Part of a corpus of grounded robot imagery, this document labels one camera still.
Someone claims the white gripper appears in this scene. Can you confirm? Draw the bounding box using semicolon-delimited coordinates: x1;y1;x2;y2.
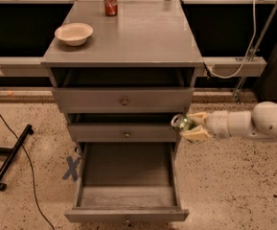
181;111;230;143

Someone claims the green soda can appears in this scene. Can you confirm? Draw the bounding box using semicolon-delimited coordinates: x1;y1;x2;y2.
171;114;196;132

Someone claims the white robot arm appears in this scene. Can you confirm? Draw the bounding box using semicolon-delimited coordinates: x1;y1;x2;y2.
180;102;277;141

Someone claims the grey drawer cabinet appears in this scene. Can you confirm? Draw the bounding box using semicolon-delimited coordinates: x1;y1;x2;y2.
44;0;203;150

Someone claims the grey open bottom drawer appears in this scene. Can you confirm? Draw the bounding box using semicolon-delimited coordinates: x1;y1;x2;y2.
65;143;189;224

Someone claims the grey middle drawer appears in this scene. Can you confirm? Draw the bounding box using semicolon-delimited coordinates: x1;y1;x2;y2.
68;113;177;142

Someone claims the grey top drawer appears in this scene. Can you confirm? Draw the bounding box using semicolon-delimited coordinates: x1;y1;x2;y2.
53;68;194;113

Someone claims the red soda can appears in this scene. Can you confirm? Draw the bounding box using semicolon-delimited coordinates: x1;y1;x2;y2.
104;0;118;16

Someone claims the white bowl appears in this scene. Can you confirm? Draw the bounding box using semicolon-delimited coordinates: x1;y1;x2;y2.
55;23;93;46

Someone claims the black stand leg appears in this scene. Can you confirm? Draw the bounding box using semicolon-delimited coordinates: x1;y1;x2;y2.
0;125;34;192

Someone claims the white hanging cable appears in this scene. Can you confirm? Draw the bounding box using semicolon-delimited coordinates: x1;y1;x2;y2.
206;0;258;80

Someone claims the black floor cable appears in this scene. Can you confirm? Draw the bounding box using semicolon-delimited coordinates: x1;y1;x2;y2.
0;85;57;230

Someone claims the grey metal frame rail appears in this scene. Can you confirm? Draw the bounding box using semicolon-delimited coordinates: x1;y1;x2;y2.
0;57;266;78

